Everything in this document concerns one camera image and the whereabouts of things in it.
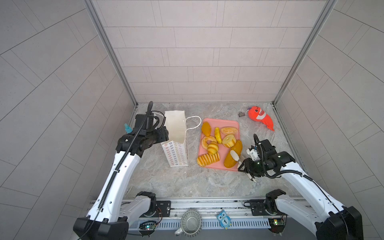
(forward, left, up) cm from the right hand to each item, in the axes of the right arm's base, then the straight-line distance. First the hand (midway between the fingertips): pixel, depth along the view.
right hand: (240, 170), depth 76 cm
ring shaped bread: (+23, +16, -4) cm, 28 cm away
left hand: (+16, +36, +17) cm, 43 cm away
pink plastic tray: (+37, +4, -7) cm, 38 cm away
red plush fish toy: (+38, -20, 0) cm, 43 cm away
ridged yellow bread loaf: (+8, +18, -2) cm, 20 cm away
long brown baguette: (+6, +4, -2) cm, 8 cm away
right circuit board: (-23, -13, -9) cm, 28 cm away
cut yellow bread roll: (+19, +2, -1) cm, 19 cm away
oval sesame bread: (+27, +1, -1) cm, 27 cm away
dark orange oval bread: (+30, +15, -3) cm, 34 cm away
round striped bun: (+14, +13, 0) cm, 19 cm away
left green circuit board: (-20, +46, -4) cm, 50 cm away
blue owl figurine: (-20, +11, -6) cm, 23 cm away
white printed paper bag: (+8, +32, +13) cm, 36 cm away
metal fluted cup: (-20, +27, -6) cm, 34 cm away
